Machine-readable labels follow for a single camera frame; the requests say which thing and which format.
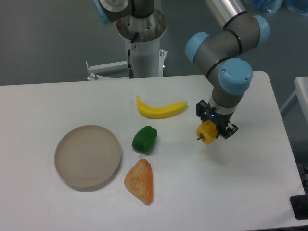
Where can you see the yellow banana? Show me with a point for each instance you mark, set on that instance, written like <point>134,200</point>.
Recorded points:
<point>160,112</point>

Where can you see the beige round plate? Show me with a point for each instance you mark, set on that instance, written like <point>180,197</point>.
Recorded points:
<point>87,157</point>

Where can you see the yellow bell pepper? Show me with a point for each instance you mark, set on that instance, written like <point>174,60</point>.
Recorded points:
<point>207,132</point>

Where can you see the green bell pepper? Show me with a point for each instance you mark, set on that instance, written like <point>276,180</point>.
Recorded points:
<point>144,139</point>

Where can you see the white side table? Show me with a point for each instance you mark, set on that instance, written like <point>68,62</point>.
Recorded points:
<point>299,95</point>

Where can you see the black device at edge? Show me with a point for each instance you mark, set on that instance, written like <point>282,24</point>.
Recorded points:
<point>299,205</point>

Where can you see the blue plastic bag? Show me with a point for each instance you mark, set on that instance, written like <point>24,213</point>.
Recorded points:
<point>299,7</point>

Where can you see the orange triangular pastry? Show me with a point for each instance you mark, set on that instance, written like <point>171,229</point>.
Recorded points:
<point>139,181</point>

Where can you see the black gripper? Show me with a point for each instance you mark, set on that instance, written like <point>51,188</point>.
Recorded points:
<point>220,120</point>

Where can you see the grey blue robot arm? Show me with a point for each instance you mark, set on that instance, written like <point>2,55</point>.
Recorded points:
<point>217,57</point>

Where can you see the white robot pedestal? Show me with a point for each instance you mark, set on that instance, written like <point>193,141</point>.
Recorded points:
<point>144,56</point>

